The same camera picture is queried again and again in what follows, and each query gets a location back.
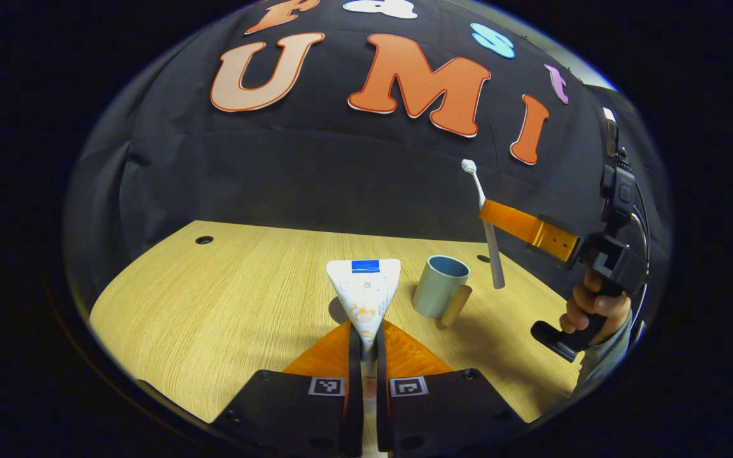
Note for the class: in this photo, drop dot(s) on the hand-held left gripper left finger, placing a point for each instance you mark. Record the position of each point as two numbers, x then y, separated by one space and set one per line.
354 413

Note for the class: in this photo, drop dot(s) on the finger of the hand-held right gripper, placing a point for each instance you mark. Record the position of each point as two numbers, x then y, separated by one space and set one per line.
519 226

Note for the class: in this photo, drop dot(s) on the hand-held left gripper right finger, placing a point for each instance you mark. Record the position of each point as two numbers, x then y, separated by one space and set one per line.
382 413

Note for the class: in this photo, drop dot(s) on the pale blue toothbrush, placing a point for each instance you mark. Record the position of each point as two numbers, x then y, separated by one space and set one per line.
497 267

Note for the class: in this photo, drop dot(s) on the white toothpaste tube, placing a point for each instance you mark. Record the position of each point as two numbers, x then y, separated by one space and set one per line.
365 292

